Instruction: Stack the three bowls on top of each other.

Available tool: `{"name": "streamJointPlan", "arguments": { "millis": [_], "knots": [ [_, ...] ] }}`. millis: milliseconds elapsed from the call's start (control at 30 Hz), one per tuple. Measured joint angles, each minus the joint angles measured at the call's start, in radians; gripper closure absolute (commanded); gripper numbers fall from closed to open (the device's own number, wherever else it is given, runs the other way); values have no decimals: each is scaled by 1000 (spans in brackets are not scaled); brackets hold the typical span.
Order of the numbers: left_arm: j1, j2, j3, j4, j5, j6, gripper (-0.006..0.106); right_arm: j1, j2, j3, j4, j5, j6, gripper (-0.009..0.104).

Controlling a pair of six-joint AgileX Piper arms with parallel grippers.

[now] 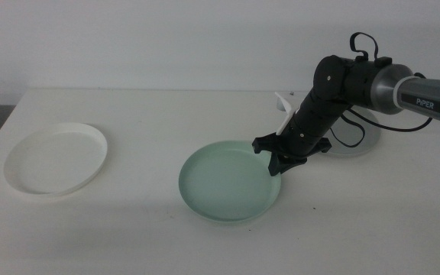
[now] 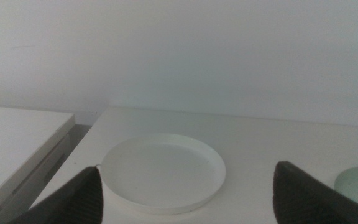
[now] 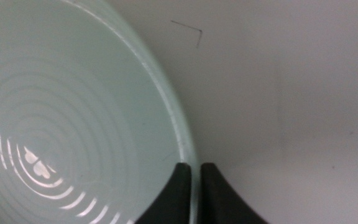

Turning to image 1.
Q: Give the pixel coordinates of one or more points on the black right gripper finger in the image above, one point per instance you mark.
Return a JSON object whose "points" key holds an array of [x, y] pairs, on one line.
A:
{"points": [[275, 164], [292, 163]]}

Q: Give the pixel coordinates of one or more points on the pale green shallow bowl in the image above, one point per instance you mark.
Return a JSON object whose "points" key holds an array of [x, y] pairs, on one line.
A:
{"points": [[224, 183]]}

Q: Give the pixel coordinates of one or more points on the grey shallow bowl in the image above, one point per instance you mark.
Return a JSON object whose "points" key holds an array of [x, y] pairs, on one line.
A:
{"points": [[369, 142]]}

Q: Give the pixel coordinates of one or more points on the white shallow bowl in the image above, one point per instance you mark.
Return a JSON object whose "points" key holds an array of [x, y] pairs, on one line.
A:
{"points": [[54, 158]]}

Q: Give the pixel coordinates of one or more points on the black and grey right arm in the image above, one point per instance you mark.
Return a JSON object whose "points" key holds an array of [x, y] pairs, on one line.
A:
{"points": [[426, 100]]}

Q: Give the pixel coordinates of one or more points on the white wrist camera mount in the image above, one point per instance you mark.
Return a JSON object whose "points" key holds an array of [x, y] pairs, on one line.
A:
{"points": [[286, 112]]}

